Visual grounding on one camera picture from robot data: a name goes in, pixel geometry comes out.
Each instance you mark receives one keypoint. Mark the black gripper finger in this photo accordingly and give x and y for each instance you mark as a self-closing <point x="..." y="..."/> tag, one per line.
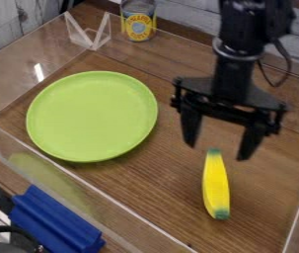
<point x="253" y="136"/>
<point x="191" y="121"/>

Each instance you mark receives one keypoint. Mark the yellow toy banana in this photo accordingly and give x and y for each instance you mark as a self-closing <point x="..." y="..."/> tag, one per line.
<point x="215" y="187"/>

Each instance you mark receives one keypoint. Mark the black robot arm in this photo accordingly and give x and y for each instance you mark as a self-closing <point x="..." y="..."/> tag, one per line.
<point x="253" y="23"/>

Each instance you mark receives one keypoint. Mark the clear acrylic front wall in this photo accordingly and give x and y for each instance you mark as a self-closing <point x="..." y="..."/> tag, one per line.
<point x="127" y="232"/>

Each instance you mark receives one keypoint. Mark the clear acrylic corner bracket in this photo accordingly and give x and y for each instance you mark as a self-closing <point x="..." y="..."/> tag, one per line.
<point x="91" y="39"/>

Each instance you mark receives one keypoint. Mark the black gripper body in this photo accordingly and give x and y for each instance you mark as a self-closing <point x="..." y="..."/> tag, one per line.
<point x="227" y="97"/>

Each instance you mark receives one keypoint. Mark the green plate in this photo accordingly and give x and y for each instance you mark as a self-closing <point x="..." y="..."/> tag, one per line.
<point x="91" y="116"/>

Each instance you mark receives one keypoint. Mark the yellow labelled tin can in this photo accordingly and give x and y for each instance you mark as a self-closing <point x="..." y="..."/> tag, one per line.
<point x="138" y="19"/>

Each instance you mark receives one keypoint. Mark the blue plastic block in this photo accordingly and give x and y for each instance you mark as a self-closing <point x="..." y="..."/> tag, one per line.
<point x="56" y="226"/>

